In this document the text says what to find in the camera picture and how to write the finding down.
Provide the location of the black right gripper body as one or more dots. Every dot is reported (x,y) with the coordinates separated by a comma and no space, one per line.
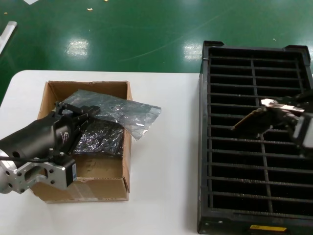
(304,134)

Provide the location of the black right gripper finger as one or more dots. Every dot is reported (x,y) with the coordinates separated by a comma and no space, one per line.
(298,98)

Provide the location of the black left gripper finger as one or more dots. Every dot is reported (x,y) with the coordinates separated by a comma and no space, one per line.
(82,128)
(80,109)

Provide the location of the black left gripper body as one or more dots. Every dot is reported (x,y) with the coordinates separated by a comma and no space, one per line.
(39,137)

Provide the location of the graphics card with metal bracket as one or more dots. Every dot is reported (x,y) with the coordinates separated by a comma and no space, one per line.
(269,104)

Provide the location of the grey transparent antistatic bag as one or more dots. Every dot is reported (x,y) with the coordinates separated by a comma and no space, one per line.
(137,115)

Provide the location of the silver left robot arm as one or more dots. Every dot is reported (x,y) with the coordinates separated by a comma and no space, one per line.
(6,176)

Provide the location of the brown cardboard box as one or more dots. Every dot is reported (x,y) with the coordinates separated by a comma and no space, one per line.
(80,94)

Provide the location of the graphics card in shiny bag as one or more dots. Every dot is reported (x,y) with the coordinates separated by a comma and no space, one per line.
(102,139)

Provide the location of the black slotted plastic container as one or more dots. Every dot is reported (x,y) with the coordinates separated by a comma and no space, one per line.
(203,147)

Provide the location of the white pipe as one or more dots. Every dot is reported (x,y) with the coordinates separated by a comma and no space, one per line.
(7,33)

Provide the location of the white paper sheet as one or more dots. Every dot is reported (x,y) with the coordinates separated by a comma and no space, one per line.
(30,1)

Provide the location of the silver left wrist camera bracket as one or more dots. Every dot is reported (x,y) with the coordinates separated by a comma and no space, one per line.
(51,176)

